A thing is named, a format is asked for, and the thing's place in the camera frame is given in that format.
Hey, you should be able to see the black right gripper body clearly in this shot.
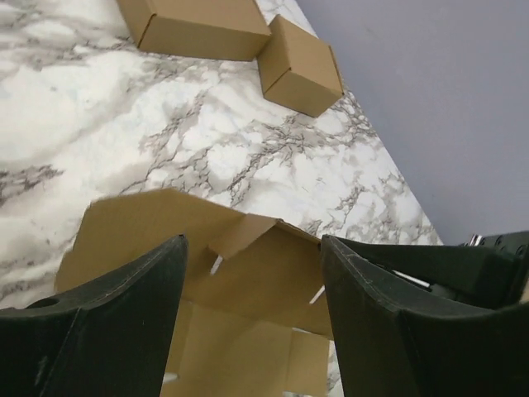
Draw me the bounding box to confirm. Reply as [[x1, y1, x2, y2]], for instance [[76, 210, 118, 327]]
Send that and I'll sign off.
[[350, 231, 528, 309]]

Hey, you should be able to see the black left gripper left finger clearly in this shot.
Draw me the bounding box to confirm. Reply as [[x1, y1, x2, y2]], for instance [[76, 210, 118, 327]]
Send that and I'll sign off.
[[1, 235, 188, 396]]

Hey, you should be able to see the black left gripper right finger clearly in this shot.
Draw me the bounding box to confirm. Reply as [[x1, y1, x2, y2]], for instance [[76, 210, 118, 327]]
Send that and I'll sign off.
[[321, 235, 528, 396]]

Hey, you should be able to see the brown cardboard box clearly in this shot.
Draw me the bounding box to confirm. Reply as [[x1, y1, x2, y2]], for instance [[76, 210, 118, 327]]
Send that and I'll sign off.
[[55, 189, 332, 396]]

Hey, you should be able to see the small folded cardboard box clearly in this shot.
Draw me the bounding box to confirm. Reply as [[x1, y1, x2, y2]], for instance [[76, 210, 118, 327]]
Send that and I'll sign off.
[[257, 15, 344, 117]]

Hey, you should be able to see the large folded cardboard box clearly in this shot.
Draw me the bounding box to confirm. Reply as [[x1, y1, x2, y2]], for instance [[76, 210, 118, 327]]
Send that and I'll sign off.
[[117, 0, 271, 61]]

